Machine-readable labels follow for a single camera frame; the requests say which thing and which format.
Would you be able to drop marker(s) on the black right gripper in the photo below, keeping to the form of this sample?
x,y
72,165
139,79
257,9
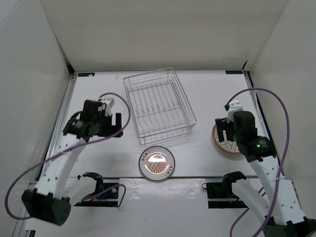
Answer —
x,y
222,124

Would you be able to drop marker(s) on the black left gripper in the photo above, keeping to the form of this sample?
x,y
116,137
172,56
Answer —
x,y
111,129

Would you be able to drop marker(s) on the white plate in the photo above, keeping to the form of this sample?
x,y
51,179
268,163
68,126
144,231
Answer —
x,y
226,146

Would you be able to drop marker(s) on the metal wire dish rack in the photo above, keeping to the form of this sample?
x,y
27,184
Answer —
x,y
159,106

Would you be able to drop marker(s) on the plate with orange sunburst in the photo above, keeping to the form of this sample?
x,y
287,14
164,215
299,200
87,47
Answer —
x,y
156,163

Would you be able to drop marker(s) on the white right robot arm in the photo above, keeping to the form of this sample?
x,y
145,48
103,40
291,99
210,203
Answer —
x,y
280,214

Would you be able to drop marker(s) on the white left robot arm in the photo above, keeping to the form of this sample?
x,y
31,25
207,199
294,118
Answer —
x,y
51,199

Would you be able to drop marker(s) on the left blue corner label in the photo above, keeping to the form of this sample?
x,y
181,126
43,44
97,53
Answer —
x,y
86,74

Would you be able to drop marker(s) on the blue corner label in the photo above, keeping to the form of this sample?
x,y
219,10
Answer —
x,y
86,74
233,72

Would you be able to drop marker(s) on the right blue corner label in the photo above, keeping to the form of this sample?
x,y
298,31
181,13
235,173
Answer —
x,y
233,72

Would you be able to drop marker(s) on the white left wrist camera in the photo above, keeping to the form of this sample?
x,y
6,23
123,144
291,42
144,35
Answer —
x,y
107,104

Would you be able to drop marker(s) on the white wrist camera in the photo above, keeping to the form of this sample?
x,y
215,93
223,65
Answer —
x,y
231,108
107,104

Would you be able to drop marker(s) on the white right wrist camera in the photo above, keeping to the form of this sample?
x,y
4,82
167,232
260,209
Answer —
x,y
231,108

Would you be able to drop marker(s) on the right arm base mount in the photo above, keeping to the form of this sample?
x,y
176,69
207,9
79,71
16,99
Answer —
x,y
218,198

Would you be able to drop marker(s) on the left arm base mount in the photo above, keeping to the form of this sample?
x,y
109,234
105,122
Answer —
x,y
108,199

